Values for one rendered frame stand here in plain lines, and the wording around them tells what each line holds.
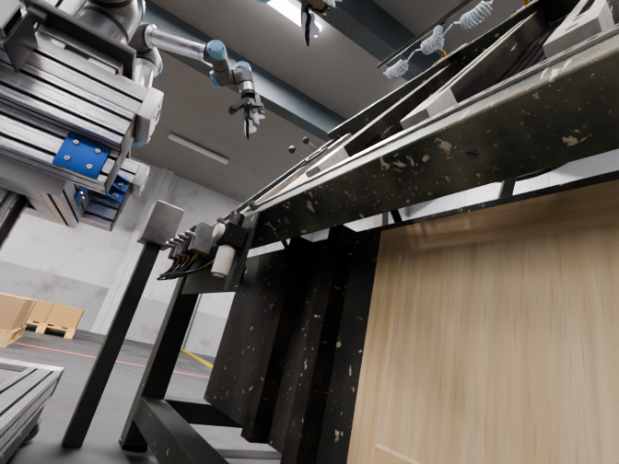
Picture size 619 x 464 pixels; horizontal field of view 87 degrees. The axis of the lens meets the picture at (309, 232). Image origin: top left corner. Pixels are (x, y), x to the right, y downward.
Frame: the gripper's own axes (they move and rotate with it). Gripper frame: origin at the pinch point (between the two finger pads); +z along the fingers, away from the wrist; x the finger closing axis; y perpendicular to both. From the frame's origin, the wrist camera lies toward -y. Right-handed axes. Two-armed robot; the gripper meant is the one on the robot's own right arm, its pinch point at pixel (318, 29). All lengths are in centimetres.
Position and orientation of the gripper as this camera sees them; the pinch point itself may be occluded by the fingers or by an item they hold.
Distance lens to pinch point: 110.5
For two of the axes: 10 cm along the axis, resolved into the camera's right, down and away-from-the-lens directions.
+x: -4.8, 2.1, 8.5
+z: 2.0, 9.7, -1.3
